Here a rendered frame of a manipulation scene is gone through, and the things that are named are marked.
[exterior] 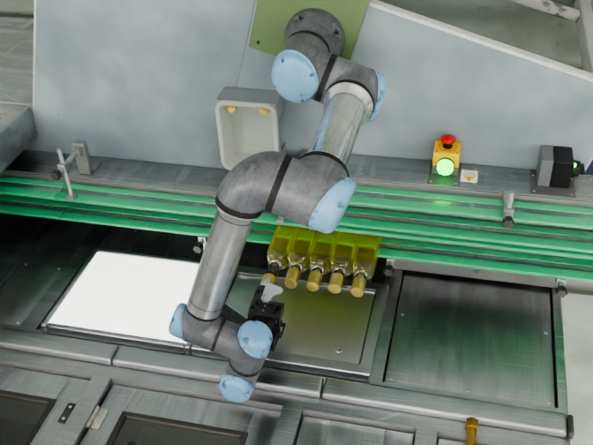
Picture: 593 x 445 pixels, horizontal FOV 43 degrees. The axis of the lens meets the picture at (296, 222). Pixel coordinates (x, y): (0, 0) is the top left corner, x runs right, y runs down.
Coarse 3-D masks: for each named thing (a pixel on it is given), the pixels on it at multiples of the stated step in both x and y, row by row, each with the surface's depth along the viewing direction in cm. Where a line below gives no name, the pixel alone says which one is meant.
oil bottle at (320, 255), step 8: (320, 232) 205; (336, 232) 205; (320, 240) 202; (328, 240) 202; (312, 248) 200; (320, 248) 200; (328, 248) 200; (312, 256) 197; (320, 256) 197; (328, 256) 197; (312, 264) 197; (320, 264) 196; (328, 264) 197; (328, 272) 199
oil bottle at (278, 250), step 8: (280, 232) 206; (288, 232) 206; (272, 240) 203; (280, 240) 203; (288, 240) 203; (272, 248) 200; (280, 248) 200; (288, 248) 201; (272, 256) 199; (280, 256) 198; (288, 264) 202
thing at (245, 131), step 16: (224, 112) 209; (240, 112) 212; (256, 112) 211; (272, 112) 201; (224, 128) 211; (240, 128) 215; (256, 128) 214; (272, 128) 213; (224, 144) 212; (240, 144) 218; (256, 144) 217; (272, 144) 216; (224, 160) 214; (240, 160) 218
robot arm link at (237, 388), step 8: (224, 376) 165; (232, 376) 164; (240, 376) 163; (256, 376) 165; (224, 384) 164; (232, 384) 163; (240, 384) 163; (248, 384) 164; (224, 392) 165; (232, 392) 164; (240, 392) 164; (248, 392) 164; (232, 400) 166; (240, 400) 165
